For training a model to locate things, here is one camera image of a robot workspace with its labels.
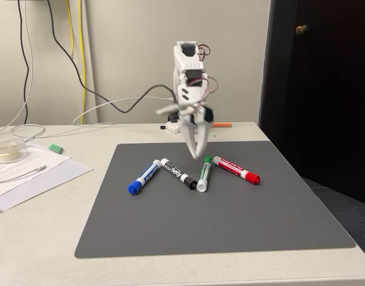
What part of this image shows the green dry erase marker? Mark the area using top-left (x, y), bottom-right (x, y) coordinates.
top-left (196, 156), bottom-right (213, 193)

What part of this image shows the black dry erase marker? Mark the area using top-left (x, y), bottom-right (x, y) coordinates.
top-left (160, 157), bottom-right (198, 191)

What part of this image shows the red dry erase marker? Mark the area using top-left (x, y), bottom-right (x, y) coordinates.
top-left (213, 155), bottom-right (261, 185)

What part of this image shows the blue dry erase marker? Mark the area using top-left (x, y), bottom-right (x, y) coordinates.
top-left (127, 159), bottom-right (162, 197)

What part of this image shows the grey rubber mat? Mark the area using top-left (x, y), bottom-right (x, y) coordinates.
top-left (74, 140), bottom-right (357, 259)

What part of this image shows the dark wooden door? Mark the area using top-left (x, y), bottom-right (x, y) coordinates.
top-left (258, 0), bottom-right (365, 207)

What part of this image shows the blank white paper sheet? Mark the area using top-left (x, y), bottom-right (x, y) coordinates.
top-left (0, 157), bottom-right (94, 213)

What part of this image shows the printed white paper sheet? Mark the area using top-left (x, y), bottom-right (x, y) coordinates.
top-left (0, 139), bottom-right (73, 185)

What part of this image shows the clear tape dispenser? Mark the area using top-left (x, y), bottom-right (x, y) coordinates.
top-left (0, 137), bottom-right (30, 164)

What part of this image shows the white camera box black lens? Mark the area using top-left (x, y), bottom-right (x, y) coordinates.
top-left (155, 102), bottom-right (183, 116)

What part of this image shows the long white cable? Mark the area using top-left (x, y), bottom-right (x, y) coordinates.
top-left (0, 97), bottom-right (183, 141)

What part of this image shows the thick black cable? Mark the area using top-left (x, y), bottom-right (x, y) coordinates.
top-left (46, 0), bottom-right (179, 114)

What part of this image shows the white wall trim strip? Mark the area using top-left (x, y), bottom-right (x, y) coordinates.
top-left (80, 0), bottom-right (99, 123)

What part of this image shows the long yellow cable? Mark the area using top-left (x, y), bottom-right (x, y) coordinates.
top-left (77, 0), bottom-right (86, 125)

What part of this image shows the short yellow cable with plug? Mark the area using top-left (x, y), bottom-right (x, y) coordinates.
top-left (65, 0), bottom-right (75, 61)

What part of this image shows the white cable with metal plug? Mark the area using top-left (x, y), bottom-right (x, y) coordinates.
top-left (0, 164), bottom-right (48, 184)

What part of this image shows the thin white wall cable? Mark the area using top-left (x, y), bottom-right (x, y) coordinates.
top-left (0, 0), bottom-right (34, 138)

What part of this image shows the thin black cable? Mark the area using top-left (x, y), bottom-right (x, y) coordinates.
top-left (17, 0), bottom-right (32, 126)

